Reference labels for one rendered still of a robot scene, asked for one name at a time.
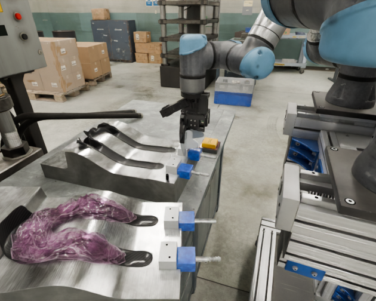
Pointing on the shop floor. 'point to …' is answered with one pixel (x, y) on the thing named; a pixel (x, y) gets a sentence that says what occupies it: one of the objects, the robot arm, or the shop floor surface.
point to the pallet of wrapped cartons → (56, 71)
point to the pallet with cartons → (94, 61)
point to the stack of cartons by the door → (147, 48)
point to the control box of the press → (15, 55)
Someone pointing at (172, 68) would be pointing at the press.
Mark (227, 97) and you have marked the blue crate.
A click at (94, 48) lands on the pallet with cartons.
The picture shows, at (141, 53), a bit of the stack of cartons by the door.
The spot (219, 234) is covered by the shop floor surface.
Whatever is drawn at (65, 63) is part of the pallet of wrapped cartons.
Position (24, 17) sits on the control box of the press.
